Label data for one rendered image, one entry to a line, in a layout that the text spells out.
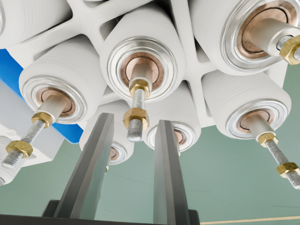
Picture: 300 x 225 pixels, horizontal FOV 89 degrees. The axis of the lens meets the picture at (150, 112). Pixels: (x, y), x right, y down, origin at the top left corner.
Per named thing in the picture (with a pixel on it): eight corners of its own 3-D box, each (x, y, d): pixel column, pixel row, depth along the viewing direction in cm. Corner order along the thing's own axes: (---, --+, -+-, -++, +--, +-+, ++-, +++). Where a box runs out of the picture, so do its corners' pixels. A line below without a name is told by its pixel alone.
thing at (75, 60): (65, 49, 33) (3, 99, 20) (89, 13, 29) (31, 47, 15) (102, 78, 38) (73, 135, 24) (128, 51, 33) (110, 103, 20)
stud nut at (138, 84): (140, 76, 13) (140, 81, 13) (154, 88, 14) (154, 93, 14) (126, 89, 14) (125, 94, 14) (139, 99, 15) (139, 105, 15)
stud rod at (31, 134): (45, 108, 19) (-3, 166, 13) (49, 104, 18) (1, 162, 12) (53, 113, 19) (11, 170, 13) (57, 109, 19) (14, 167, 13)
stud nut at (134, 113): (137, 102, 11) (136, 110, 10) (154, 115, 11) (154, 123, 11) (119, 116, 12) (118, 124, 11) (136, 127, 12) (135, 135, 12)
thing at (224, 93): (197, 87, 39) (221, 147, 25) (189, 52, 33) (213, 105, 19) (238, 74, 36) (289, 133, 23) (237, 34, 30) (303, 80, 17)
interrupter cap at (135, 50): (104, 90, 19) (103, 93, 18) (112, 23, 14) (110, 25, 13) (163, 105, 20) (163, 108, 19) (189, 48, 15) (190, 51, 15)
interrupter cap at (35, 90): (16, 98, 20) (13, 102, 19) (39, 60, 16) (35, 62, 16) (71, 128, 23) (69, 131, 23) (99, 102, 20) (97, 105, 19)
